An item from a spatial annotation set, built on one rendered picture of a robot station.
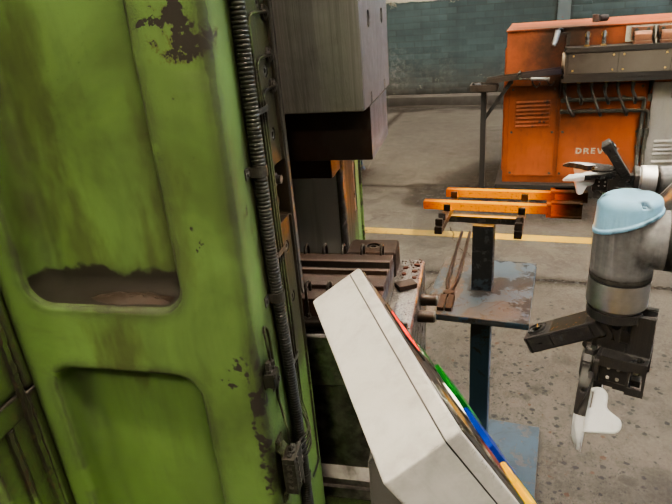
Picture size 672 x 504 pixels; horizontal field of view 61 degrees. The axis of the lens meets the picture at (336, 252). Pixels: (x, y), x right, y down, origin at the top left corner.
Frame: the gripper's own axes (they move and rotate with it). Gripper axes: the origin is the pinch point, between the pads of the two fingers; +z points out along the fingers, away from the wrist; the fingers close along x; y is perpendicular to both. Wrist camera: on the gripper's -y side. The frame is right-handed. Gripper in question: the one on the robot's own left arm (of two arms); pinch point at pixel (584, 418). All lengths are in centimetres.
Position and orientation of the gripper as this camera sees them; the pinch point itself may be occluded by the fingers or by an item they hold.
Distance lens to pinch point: 96.3
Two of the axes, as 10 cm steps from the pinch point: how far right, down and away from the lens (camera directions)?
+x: 5.5, -3.7, 7.5
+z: 0.8, 9.1, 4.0
